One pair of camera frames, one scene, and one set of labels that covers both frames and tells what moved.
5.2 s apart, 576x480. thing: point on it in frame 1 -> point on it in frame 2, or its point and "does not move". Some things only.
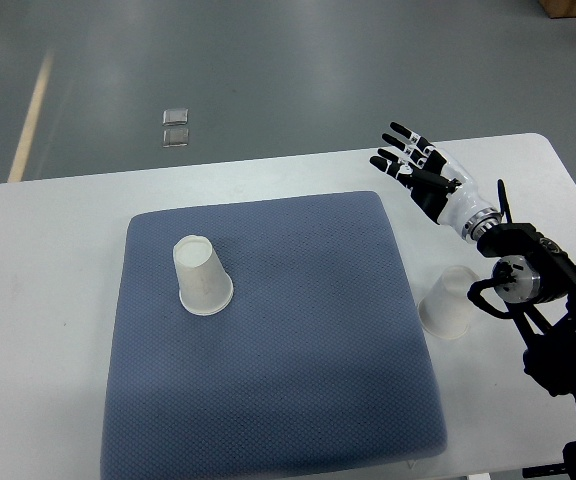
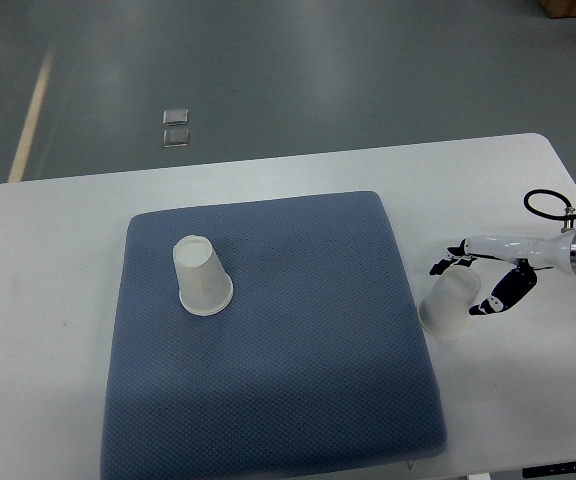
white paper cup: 205,288 does not move
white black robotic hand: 438,182 -> 574,252
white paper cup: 445,310 does not move
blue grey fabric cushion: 318,363 does not move
